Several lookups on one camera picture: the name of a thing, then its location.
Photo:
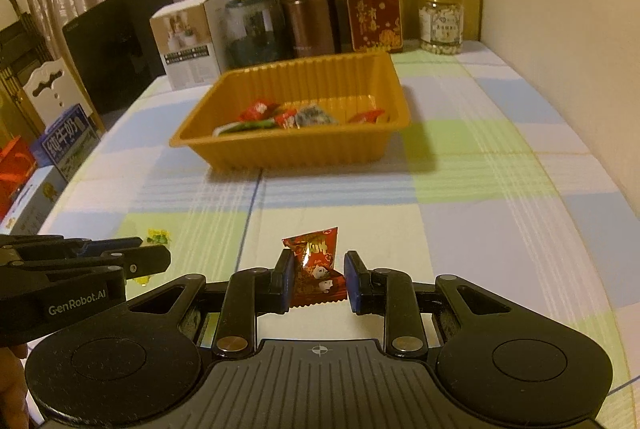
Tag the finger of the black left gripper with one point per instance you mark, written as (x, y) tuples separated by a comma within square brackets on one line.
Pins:
[(70, 242), (25, 262)]

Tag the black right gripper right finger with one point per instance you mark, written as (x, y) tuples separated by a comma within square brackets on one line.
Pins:
[(388, 293)]

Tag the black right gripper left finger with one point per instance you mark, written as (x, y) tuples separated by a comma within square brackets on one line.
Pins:
[(251, 293)]

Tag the yellow green candy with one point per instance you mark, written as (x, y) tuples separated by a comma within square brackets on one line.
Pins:
[(153, 237)]

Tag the red candy with cartoon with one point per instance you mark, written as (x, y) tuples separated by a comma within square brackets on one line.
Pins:
[(315, 278)]

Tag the green white snack bag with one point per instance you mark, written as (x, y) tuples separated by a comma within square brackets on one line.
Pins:
[(248, 125)]

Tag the large red snack pack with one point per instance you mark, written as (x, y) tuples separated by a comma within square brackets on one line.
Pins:
[(372, 117)]

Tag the red double-happiness candy pack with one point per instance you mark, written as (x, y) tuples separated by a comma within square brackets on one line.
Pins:
[(259, 110)]

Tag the clear snack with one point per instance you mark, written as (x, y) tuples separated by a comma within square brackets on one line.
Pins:
[(312, 115)]

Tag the small red candy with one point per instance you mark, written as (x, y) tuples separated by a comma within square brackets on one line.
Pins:
[(286, 119)]

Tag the person's left hand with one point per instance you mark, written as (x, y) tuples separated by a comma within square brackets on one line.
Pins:
[(13, 387)]

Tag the white blue box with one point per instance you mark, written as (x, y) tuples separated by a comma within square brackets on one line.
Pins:
[(34, 203)]

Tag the red box on floor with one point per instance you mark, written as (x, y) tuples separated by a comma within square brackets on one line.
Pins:
[(16, 166)]

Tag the blue milk carton box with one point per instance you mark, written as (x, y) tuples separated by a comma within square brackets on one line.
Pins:
[(67, 143)]

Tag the checkered tablecloth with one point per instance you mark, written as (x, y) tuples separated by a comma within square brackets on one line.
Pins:
[(488, 182)]

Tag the white chair back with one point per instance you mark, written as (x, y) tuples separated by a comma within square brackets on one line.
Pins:
[(52, 89)]

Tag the orange plastic tray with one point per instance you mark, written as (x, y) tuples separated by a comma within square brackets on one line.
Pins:
[(343, 85)]

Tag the black chair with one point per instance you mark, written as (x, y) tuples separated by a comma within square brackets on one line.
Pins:
[(114, 51)]

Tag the white humidifier box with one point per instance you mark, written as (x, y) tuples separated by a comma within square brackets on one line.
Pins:
[(190, 37)]

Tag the green glass jar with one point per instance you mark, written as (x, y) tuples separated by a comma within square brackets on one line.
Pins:
[(255, 32)]

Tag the clear jar with pills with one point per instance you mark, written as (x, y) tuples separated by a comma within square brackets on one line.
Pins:
[(441, 26)]

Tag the red gift box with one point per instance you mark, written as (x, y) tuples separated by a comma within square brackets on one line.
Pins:
[(375, 25)]

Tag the brown metal thermos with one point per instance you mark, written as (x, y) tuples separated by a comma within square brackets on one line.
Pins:
[(312, 25)]

